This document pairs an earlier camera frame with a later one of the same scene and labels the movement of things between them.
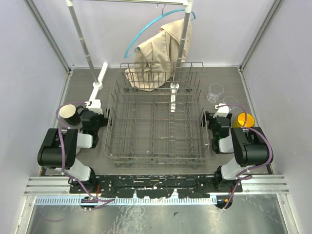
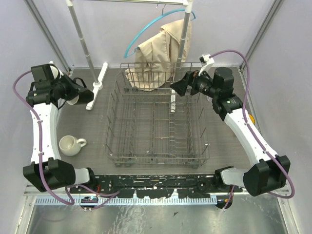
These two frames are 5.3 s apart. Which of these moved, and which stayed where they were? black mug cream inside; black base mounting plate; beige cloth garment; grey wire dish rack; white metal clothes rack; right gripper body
Moved: black mug cream inside; right gripper body
Stayed: white metal clothes rack; black base mounting plate; beige cloth garment; grey wire dish rack
